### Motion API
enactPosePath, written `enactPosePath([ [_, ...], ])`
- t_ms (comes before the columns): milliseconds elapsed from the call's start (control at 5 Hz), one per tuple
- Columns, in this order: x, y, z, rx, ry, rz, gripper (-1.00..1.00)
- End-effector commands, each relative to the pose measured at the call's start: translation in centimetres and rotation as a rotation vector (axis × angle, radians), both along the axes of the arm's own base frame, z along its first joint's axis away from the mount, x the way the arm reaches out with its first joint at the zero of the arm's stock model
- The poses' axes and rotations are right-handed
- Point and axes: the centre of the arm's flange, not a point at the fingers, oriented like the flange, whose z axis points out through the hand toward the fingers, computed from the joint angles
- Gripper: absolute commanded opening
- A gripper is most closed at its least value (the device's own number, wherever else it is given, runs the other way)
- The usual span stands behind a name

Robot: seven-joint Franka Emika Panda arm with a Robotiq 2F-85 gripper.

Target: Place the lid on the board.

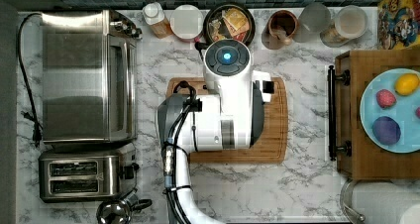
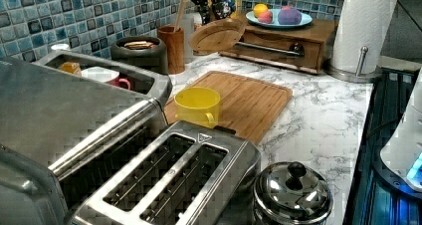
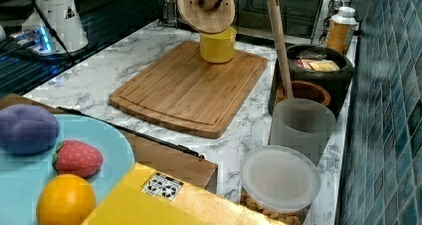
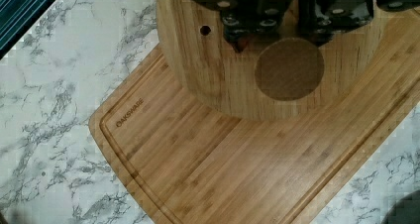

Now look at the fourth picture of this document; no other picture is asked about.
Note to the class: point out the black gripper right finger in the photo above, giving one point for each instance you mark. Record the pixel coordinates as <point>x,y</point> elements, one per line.
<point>320,20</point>

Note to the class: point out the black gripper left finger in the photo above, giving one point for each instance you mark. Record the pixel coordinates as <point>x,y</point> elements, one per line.
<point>242,18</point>

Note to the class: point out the bamboo cutting board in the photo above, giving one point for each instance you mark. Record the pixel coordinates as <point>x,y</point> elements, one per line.
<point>185,163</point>

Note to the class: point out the round wooden lid with knob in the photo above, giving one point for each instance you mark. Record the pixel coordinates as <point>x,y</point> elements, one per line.
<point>274,76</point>

